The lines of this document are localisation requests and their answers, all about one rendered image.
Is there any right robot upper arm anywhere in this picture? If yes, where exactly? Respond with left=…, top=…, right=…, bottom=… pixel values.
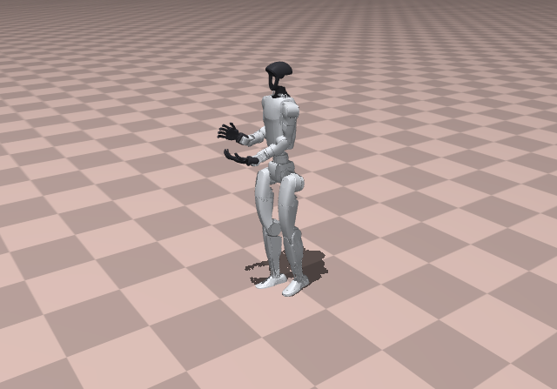
left=260, top=96, right=268, bottom=139

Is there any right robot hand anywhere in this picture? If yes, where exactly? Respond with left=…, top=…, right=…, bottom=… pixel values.
left=218, top=123, right=249, bottom=145

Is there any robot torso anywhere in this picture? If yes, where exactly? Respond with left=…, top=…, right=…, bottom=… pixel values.
left=264, top=91, right=297, bottom=183

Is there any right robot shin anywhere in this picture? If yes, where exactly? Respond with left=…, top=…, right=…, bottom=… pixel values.
left=263, top=226, right=282, bottom=278

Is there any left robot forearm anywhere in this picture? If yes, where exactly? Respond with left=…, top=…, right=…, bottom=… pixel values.
left=250, top=139, right=290, bottom=166

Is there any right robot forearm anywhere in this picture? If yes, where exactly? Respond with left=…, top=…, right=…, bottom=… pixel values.
left=240, top=129, right=264, bottom=147

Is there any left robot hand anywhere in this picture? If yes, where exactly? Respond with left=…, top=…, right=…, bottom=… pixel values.
left=224, top=149, right=259, bottom=166

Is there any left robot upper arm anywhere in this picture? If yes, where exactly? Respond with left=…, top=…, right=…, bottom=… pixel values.
left=276, top=101, right=299, bottom=149

